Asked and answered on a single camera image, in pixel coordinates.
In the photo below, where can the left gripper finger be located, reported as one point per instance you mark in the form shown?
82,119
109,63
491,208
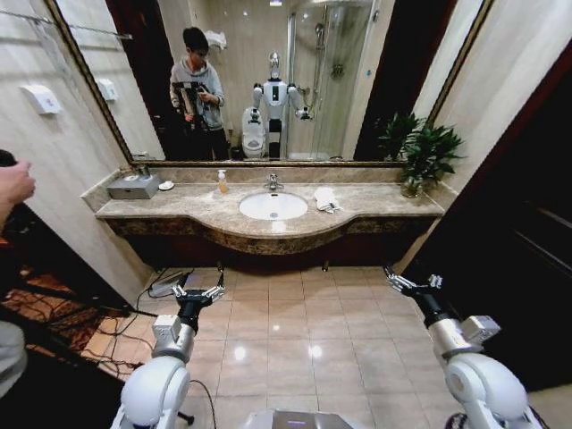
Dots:
214,293
179,291

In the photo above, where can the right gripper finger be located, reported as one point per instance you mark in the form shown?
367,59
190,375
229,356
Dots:
401,283
435,281

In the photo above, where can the person's forearm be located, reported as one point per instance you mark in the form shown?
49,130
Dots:
4,214

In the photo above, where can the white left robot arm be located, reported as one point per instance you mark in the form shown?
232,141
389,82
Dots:
156,393

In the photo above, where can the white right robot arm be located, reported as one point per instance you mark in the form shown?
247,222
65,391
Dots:
487,389

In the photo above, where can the marble vanity counter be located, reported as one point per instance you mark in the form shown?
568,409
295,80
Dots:
286,243

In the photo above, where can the white oval sink basin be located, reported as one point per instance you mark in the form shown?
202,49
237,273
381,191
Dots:
268,207

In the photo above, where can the white folded towel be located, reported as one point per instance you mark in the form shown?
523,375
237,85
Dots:
322,197

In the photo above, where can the chrome sink faucet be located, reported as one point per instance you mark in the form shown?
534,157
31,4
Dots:
273,182

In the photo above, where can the flat white floor device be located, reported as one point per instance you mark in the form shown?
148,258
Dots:
167,286

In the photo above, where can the clear glass plant vase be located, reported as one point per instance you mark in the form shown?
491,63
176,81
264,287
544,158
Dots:
412,187

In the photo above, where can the dark wooden door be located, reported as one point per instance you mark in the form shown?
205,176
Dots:
514,223

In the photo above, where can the small white soap dish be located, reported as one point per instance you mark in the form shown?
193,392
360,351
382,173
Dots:
166,185

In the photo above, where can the amber soap pump bottle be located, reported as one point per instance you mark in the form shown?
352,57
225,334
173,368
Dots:
222,185

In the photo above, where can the grey tissue box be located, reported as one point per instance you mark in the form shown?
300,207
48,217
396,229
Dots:
132,190

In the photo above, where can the green leafy plant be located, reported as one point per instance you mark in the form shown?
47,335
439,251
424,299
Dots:
435,149

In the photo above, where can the white robot front shell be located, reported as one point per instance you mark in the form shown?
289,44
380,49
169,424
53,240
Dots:
268,422

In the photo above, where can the person's leg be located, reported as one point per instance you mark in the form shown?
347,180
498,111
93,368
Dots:
10,357

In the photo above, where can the gold framed wall mirror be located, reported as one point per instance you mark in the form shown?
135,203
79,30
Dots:
250,67

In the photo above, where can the white wall paper dispenser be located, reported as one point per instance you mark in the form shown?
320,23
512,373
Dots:
40,100

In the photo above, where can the glass wall shelf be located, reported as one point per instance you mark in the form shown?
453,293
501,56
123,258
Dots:
27,19

